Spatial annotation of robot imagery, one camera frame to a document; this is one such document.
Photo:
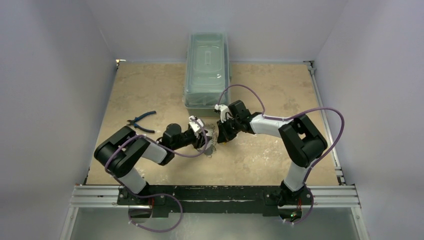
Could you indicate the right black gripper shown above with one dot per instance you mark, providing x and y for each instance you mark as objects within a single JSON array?
[{"x": 222, "y": 129}]

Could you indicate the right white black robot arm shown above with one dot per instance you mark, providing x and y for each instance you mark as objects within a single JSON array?
[{"x": 302, "y": 140}]

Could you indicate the aluminium frame rail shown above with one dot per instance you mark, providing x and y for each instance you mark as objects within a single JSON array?
[{"x": 105, "y": 196}]

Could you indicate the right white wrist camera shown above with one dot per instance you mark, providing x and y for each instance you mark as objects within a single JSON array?
[{"x": 223, "y": 111}]

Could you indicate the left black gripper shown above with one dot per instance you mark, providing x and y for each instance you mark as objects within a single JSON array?
[{"x": 198, "y": 142}]

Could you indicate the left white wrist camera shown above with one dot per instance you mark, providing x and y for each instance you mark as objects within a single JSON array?
[{"x": 197, "y": 125}]

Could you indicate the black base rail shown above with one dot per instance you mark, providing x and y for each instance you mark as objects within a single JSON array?
[{"x": 291, "y": 212}]

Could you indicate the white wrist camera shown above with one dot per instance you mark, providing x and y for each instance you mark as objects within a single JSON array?
[
  {"x": 197, "y": 125},
  {"x": 223, "y": 111}
]

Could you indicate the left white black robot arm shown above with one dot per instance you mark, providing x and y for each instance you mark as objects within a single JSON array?
[{"x": 120, "y": 152}]

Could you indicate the clear plastic storage box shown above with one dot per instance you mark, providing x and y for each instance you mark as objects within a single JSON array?
[{"x": 207, "y": 74}]

